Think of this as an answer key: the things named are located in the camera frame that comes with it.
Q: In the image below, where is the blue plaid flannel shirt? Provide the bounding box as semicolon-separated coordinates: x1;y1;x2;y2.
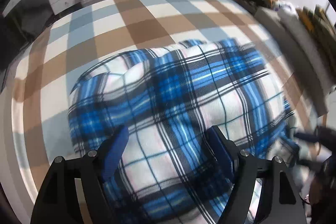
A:
68;39;296;223

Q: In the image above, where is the checked bed blanket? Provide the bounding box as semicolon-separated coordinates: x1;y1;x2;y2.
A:
3;0;320;224

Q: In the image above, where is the grey padded bench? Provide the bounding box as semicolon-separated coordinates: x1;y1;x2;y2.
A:
255;7;335;117

